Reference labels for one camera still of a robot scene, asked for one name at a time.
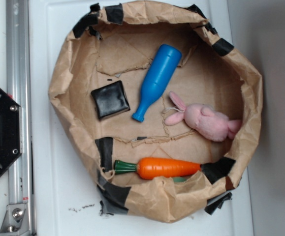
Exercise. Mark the brown paper bag container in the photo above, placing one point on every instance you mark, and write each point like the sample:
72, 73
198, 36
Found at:
119, 43

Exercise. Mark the pink plush bunny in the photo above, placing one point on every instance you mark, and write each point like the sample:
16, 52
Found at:
211, 124

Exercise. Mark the aluminium extrusion rail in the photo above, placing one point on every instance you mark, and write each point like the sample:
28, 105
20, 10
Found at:
20, 174

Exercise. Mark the green object under carrot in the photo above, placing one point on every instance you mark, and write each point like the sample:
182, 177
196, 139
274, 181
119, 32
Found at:
179, 179

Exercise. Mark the black box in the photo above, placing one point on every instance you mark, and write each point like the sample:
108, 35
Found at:
110, 100

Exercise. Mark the orange toy carrot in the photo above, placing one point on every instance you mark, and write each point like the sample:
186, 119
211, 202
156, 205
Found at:
151, 167

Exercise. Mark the blue plastic bottle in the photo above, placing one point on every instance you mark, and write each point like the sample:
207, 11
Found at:
157, 78

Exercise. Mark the metal corner bracket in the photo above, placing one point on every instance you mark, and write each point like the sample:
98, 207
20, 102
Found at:
16, 221

